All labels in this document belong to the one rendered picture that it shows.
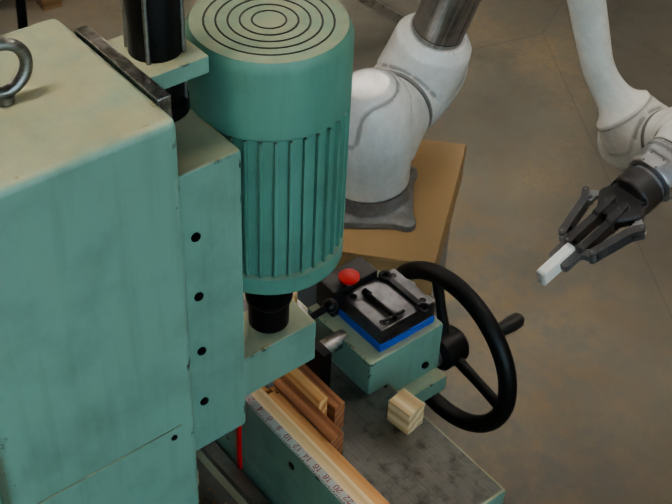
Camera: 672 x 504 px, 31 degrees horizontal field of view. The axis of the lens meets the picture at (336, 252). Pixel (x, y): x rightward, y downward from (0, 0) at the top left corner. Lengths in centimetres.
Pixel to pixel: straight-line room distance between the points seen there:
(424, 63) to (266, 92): 108
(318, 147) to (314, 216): 9
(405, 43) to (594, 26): 44
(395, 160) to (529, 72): 187
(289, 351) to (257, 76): 46
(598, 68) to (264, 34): 92
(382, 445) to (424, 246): 70
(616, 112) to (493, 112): 175
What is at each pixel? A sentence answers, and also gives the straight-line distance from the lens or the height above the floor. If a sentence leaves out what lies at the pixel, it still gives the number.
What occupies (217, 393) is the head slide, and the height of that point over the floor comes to 108.
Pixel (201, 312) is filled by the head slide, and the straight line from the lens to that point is 131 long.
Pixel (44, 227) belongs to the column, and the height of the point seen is 146.
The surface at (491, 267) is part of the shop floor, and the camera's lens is 322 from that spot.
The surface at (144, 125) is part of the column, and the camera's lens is 107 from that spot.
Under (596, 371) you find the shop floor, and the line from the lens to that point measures 301.
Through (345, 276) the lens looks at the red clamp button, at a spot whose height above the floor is 102.
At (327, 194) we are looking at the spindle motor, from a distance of 130.
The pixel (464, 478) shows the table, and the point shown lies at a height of 90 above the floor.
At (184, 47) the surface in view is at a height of 152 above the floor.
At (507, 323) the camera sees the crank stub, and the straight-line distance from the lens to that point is 177.
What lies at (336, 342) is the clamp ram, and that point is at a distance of 164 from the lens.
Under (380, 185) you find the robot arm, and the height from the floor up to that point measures 77.
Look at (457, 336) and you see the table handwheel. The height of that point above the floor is 84.
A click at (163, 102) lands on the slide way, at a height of 152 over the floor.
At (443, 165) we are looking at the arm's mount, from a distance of 241.
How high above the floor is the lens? 214
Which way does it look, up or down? 42 degrees down
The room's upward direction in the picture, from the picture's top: 3 degrees clockwise
